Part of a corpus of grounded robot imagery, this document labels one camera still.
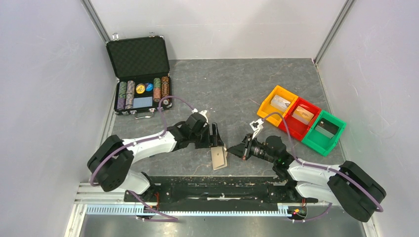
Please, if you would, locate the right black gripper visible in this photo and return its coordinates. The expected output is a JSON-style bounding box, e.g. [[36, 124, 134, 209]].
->
[[226, 133, 276, 163]]

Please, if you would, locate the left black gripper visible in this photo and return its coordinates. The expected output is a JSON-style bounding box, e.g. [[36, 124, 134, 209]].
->
[[190, 122, 224, 149]]

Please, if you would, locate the beige leather card holder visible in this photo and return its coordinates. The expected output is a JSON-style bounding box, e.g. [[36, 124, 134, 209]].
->
[[210, 146, 228, 170]]

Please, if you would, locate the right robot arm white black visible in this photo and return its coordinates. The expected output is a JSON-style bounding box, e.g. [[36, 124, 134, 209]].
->
[[227, 134, 386, 222]]

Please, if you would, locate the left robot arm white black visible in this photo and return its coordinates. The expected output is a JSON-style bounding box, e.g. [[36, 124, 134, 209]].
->
[[87, 110, 227, 201]]

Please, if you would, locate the card deck in yellow bin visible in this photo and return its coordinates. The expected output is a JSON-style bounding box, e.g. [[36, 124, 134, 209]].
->
[[270, 95, 291, 112]]

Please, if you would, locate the card deck in red bin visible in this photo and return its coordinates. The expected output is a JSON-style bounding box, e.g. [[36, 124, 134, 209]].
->
[[292, 106, 314, 125]]

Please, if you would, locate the blue playing card deck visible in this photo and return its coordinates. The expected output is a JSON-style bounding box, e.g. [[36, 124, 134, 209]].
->
[[133, 97, 153, 109]]

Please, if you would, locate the card deck in green bin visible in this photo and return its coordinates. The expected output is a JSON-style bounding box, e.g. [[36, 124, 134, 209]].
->
[[315, 118, 339, 139]]

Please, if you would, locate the yellow plastic bin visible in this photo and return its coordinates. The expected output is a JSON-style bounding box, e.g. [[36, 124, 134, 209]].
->
[[256, 85, 298, 127]]

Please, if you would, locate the red plastic bin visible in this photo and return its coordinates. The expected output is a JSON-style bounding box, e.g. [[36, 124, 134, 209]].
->
[[284, 97, 322, 141]]

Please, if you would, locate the brown orange chip stack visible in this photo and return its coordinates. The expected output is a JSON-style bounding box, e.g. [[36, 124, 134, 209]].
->
[[161, 77, 170, 105]]

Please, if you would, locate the green plastic bin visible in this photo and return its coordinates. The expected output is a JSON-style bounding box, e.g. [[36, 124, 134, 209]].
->
[[302, 110, 346, 157]]

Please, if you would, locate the green orange chip stack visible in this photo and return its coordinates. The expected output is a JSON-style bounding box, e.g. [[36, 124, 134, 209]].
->
[[153, 78, 162, 103]]

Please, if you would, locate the blue dealer button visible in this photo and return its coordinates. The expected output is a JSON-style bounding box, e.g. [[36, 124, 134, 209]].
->
[[145, 83, 154, 92]]

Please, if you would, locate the yellow dealer button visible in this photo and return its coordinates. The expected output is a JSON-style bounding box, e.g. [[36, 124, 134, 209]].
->
[[135, 83, 146, 94]]

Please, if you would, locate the grey purple chip stack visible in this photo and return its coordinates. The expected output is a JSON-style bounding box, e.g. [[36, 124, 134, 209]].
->
[[125, 80, 135, 109]]

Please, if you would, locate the green purple chip stack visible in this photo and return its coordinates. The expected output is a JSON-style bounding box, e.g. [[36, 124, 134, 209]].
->
[[117, 81, 127, 110]]

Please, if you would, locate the black poker chip case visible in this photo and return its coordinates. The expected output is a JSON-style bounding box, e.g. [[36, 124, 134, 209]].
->
[[106, 35, 172, 115]]

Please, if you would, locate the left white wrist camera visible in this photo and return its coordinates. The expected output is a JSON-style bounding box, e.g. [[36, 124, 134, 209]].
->
[[192, 109, 209, 123]]

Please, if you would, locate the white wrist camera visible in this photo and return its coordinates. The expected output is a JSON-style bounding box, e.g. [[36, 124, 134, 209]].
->
[[192, 109, 209, 123], [250, 118, 264, 139]]

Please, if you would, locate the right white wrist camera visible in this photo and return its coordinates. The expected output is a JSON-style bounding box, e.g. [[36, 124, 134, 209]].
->
[[250, 118, 264, 139]]

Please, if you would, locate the white slotted cable duct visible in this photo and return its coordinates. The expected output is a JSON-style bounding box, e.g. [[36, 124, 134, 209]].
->
[[86, 204, 292, 217]]

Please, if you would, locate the right aluminium frame post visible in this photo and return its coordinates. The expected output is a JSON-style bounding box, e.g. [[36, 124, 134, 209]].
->
[[313, 0, 356, 67]]

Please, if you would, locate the aluminium frame post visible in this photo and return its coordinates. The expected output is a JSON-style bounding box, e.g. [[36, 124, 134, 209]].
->
[[313, 0, 356, 67], [81, 0, 110, 42]]

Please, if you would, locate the left aluminium frame post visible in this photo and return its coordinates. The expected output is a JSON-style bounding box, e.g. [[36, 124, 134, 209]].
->
[[81, 0, 110, 42]]

